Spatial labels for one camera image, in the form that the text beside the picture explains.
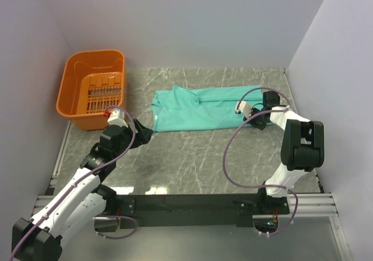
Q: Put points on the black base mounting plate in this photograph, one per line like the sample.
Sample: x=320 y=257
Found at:
x=195 y=210

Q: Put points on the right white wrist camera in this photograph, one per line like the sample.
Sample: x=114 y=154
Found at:
x=244 y=108

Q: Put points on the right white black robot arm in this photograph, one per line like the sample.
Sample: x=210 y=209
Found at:
x=302 y=147

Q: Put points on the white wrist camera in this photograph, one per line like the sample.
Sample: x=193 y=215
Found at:
x=244 y=108
x=116 y=117

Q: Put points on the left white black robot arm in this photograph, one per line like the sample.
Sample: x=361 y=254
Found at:
x=43 y=236

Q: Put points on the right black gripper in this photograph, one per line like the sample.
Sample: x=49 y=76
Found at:
x=261 y=127

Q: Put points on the teal t shirt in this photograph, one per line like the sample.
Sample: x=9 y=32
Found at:
x=180 y=109

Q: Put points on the orange plastic basket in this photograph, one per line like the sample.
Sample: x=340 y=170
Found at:
x=92 y=81

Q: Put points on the aluminium frame rail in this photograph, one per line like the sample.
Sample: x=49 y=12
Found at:
x=198 y=177

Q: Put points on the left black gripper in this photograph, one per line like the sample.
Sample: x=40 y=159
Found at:
x=143 y=136

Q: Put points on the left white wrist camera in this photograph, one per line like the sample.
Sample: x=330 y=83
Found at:
x=116 y=117

